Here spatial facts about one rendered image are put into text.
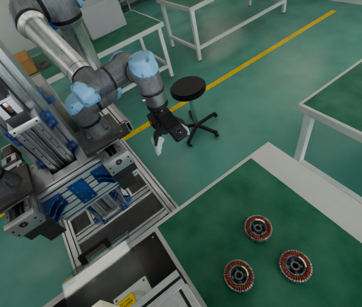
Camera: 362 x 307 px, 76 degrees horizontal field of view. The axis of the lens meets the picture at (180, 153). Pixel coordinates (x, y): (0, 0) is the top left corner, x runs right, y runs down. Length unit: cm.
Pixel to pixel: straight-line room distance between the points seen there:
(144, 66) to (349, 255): 99
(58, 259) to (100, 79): 187
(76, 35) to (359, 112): 146
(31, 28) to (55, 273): 187
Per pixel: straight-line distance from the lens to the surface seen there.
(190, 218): 115
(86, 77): 73
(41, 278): 240
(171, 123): 74
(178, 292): 69
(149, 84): 68
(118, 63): 75
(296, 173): 127
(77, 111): 115
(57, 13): 102
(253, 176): 124
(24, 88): 128
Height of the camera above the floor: 178
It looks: 48 degrees down
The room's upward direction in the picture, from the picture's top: 19 degrees counter-clockwise
